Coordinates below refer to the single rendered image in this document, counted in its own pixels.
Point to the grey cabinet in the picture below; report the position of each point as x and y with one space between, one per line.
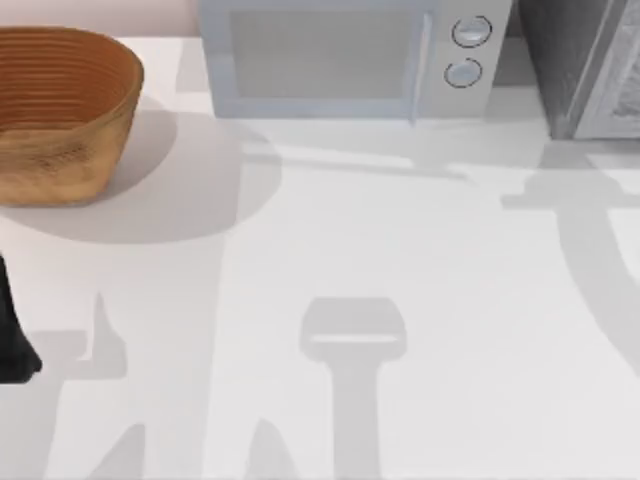
575 65

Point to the brown woven basket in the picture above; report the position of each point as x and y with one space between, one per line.
60 125

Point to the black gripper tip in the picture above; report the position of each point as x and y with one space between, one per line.
14 340

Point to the microwave knob with white cap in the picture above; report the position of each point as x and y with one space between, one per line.
471 31

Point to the microwave knob with grey cap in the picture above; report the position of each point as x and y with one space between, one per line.
463 73

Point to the microwave oven door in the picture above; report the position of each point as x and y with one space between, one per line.
320 55

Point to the pale microwave oven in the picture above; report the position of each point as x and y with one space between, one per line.
480 100

